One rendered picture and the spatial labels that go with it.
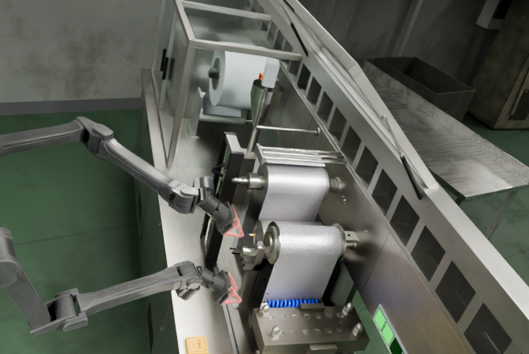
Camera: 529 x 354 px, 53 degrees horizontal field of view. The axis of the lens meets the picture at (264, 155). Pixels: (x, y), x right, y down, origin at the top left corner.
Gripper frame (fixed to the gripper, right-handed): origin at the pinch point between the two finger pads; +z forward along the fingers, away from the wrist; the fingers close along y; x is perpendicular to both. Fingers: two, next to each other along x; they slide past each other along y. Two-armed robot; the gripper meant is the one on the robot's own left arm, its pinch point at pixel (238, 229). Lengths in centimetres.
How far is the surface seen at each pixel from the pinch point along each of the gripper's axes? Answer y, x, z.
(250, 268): -1.5, -9.2, 19.3
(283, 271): 5.9, 1.0, 22.9
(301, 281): 5.9, 2.5, 32.2
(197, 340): 13.4, -35.8, 17.4
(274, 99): -65, 32, 8
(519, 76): -362, 250, 376
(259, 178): -23.3, 11.8, 5.6
